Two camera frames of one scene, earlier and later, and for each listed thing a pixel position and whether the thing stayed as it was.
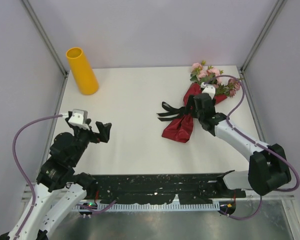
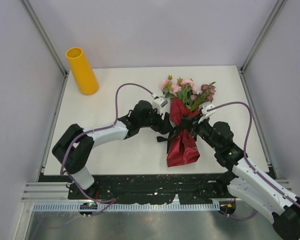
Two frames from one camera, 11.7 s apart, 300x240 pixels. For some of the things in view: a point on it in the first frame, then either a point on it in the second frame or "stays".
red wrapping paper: x=181 y=129 -> x=183 y=148
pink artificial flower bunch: x=225 y=85 -> x=185 y=90
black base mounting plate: x=162 y=188 stays
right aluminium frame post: x=277 y=10 stays
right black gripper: x=191 y=102 -> x=197 y=124
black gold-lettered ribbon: x=180 y=112 -> x=185 y=123
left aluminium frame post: x=43 y=35 stays
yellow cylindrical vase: x=86 y=80 stays
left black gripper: x=104 y=130 -> x=163 y=126
